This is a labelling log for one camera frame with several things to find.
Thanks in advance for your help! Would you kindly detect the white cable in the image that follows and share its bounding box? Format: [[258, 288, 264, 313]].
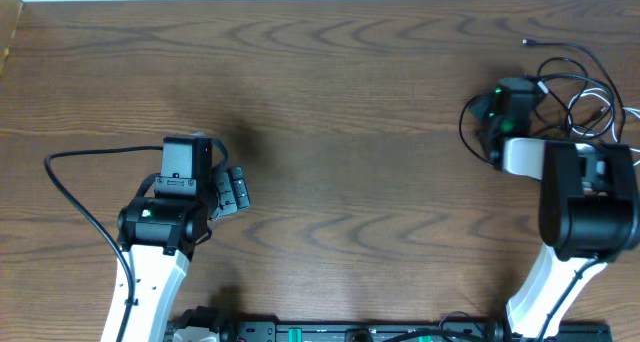
[[537, 80, 640, 167]]

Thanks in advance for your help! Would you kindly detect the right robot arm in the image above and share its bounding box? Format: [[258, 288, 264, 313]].
[[465, 86, 639, 341]]

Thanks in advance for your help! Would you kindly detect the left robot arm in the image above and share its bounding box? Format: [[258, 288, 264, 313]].
[[101, 134, 251, 341]]

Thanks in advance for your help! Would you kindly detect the cardboard box edge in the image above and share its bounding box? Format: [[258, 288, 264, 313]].
[[0, 0, 24, 73]]

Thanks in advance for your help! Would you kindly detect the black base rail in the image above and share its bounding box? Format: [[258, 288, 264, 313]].
[[167, 306, 614, 342]]

